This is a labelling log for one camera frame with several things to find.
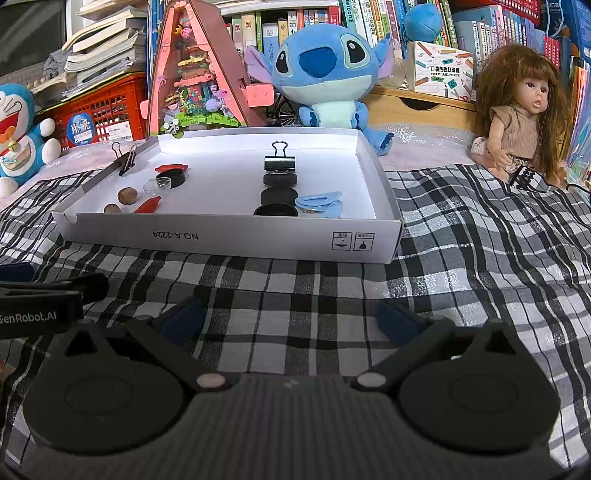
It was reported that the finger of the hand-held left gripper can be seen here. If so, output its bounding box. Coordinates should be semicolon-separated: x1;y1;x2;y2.
0;262;37;283
0;272;110;305

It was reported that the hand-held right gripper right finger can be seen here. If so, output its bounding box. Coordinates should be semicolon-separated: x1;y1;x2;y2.
350;298;520;394

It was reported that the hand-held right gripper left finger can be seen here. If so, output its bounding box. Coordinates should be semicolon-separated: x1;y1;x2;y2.
62;296;232;394

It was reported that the white cardboard box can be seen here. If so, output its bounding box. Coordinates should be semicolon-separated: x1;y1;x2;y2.
51;127;404;265

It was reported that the blue oval plastic piece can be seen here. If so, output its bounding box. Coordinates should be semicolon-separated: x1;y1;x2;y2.
302;201;345;219
295;191;343;210

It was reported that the black binder clip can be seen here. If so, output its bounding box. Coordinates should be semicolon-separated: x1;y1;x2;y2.
263;141;297;175
111;142;138;177

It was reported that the black white plaid blanket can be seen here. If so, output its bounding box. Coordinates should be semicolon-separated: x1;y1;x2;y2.
0;164;591;468

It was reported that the blue robot cat plush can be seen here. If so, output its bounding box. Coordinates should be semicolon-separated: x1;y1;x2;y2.
0;83;62;199

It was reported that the round blue sticker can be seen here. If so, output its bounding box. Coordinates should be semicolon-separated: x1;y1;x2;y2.
67;113;96;148

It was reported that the red plastic crate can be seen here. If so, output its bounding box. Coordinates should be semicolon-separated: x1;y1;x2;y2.
39;71;149;148

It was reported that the wooden drawer box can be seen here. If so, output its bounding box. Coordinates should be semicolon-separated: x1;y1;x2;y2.
365;85;479;137

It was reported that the grey cloth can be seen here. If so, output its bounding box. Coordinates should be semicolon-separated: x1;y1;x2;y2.
44;46;71;80

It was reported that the black spoked wheel ornament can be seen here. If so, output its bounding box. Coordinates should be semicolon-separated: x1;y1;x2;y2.
268;95;302;128

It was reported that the long-haired baby doll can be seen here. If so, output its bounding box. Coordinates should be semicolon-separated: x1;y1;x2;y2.
471;44;579;188

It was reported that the stack of paperback books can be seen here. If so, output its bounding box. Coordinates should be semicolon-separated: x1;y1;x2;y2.
60;0;151;99

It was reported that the pink triangular diorama house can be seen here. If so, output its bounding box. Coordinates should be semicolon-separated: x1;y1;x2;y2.
141;0;278;142

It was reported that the illustrated white carton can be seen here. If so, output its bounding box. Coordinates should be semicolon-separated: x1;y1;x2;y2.
406;41;476;103

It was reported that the blue alien plush toy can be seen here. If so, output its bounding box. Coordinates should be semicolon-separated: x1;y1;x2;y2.
244;23;396;157

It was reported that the row of thin blue books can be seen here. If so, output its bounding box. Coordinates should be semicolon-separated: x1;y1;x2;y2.
147;0;165;75

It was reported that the row of colourful folders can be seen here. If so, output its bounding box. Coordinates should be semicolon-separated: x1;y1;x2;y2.
563;55;591;185

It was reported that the blue round plush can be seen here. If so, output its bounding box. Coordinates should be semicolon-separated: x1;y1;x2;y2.
405;4;444;45

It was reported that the row of shelf books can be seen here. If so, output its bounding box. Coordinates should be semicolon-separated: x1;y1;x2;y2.
221;0;573;63

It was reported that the blue paper bag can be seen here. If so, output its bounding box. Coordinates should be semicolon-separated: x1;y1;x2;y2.
540;0;591;51

